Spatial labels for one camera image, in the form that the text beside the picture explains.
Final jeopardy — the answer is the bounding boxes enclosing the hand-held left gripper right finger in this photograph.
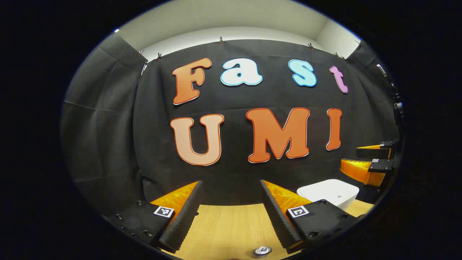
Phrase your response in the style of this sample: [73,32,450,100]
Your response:
[260,179,367,254]

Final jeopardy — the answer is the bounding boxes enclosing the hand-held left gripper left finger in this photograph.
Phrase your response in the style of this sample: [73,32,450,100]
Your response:
[103,181,204,254]

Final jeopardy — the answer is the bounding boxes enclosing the white desktop garbage bin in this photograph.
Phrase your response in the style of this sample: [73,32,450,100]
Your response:
[297,179,360,212]

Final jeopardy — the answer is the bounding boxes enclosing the wooden desktop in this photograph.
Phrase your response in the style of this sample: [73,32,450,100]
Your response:
[161,199,376,260]

